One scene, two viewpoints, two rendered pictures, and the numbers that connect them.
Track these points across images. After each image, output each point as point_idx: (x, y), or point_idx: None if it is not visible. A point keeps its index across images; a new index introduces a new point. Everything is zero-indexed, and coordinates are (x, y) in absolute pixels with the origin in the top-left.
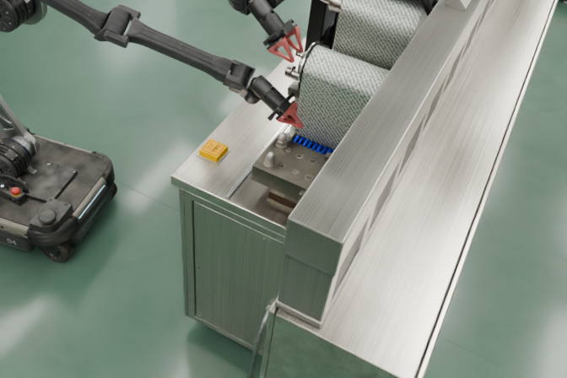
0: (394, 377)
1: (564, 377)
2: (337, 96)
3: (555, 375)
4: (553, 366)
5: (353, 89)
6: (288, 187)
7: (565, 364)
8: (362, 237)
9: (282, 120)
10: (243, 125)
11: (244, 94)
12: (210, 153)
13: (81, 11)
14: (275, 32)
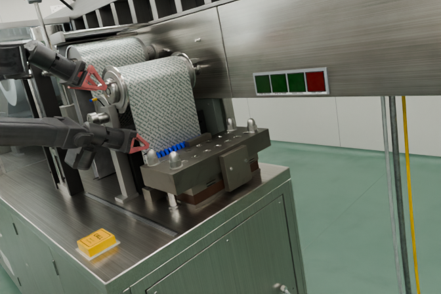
0: None
1: (306, 231)
2: (161, 88)
3: (304, 235)
4: (299, 235)
5: (168, 72)
6: (209, 166)
7: (298, 230)
8: None
9: (133, 149)
10: (75, 226)
11: (78, 161)
12: (103, 239)
13: None
14: (77, 65)
